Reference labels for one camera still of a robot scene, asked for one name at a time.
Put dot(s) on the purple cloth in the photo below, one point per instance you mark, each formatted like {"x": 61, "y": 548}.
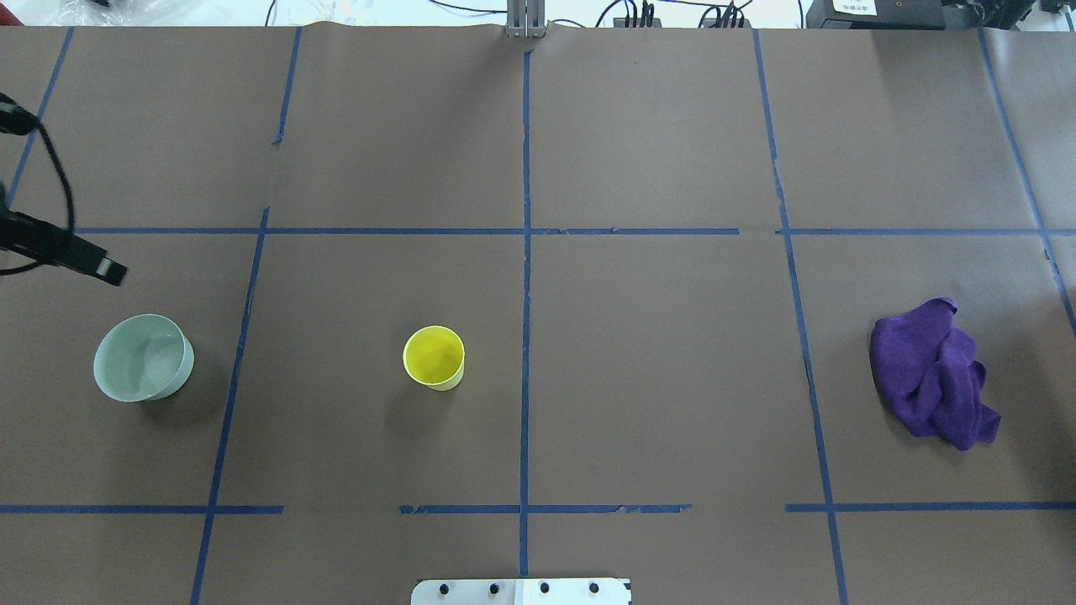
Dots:
{"x": 927, "y": 375}

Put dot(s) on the green ceramic bowl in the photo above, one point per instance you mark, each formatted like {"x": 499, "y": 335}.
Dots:
{"x": 144, "y": 358}

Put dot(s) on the yellow plastic cup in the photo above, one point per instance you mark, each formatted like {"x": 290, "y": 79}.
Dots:
{"x": 435, "y": 357}

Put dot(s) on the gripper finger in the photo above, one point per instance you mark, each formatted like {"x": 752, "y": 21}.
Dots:
{"x": 81, "y": 256}

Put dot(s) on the black desktop computer box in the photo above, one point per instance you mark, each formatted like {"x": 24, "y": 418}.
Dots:
{"x": 895, "y": 15}

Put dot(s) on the aluminium frame post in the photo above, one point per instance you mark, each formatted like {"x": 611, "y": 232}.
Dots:
{"x": 526, "y": 19}

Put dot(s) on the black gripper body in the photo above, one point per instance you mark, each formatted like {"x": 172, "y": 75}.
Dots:
{"x": 60, "y": 245}

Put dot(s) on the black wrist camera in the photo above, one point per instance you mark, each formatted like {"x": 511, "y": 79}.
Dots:
{"x": 15, "y": 119}

